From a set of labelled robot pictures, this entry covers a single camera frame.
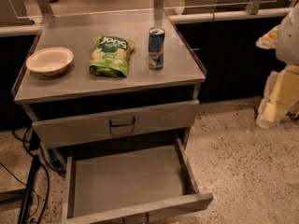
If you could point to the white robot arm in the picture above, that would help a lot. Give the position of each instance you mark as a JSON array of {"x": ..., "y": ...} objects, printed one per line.
[{"x": 287, "y": 49}]

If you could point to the open grey middle drawer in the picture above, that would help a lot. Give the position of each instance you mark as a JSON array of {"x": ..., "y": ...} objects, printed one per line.
[{"x": 133, "y": 182}]

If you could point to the blue energy drink can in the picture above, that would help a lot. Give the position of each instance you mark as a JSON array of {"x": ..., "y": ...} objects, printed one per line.
[{"x": 156, "y": 48}]

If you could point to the black metal stand leg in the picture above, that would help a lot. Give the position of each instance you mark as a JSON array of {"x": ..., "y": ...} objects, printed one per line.
[{"x": 26, "y": 199}]

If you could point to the green rice chip bag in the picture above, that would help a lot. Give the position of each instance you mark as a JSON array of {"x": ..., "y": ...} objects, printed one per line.
[{"x": 111, "y": 55}]

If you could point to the grey drawer cabinet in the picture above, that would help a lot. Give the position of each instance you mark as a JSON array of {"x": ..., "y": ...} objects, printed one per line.
[{"x": 78, "y": 92}]

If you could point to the white paper bowl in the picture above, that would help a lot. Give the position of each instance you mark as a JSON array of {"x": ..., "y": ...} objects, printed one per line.
[{"x": 50, "y": 61}]

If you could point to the grey upper drawer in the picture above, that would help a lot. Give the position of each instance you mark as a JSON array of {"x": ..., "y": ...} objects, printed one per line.
[{"x": 95, "y": 127}]

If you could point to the black drawer handle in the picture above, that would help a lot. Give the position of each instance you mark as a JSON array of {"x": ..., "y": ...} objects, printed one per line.
[{"x": 115, "y": 124}]

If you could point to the white horizontal rail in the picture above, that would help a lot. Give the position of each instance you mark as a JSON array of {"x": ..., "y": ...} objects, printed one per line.
[{"x": 229, "y": 15}]

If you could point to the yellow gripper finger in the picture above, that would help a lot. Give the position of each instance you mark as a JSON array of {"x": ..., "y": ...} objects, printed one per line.
[
  {"x": 281, "y": 93},
  {"x": 268, "y": 40}
]

